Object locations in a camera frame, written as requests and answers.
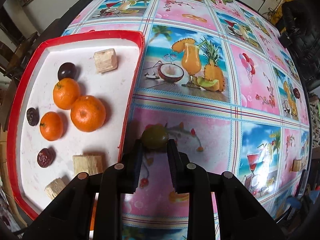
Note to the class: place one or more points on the red rimmed white tray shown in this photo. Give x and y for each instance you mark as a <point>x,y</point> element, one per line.
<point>114,89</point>

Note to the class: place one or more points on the dark red date in tray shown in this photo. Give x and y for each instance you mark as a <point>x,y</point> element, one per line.
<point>32,116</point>

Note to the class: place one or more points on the dark date far right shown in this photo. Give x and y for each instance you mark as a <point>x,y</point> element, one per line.
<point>296,93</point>

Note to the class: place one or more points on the person in black jacket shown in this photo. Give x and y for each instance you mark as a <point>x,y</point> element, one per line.
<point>303,33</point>

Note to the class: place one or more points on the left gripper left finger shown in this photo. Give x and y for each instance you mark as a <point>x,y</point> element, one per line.
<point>132,162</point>

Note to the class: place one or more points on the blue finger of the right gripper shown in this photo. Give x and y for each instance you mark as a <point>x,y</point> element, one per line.
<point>294,202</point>

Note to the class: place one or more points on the colourful fruit print tablecloth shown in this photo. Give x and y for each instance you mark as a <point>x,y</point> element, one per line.
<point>218,79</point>

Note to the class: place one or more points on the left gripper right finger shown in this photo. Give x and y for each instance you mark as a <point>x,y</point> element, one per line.
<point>178,162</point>

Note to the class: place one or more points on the beige sugarcane chunk front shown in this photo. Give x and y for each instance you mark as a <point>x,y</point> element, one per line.
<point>91,164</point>

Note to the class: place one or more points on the beige sugarcane chunk in tray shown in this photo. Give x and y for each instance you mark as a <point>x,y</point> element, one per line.
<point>105,60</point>

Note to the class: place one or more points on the green grape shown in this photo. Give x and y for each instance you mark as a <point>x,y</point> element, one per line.
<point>155,137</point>

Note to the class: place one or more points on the orange tangerine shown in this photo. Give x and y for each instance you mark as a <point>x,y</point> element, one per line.
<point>88,113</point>
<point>65,93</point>
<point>51,126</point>

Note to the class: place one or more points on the beige sugarcane chunk small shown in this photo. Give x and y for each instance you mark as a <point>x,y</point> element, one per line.
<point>54,188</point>

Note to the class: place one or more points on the dark date near tray corner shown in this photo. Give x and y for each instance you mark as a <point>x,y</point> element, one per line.
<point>45,157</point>

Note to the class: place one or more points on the dark wooden armchair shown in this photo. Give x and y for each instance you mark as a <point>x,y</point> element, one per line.
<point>12,61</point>

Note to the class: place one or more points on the dark plum in tray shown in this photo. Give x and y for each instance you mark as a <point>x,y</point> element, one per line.
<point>66,70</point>

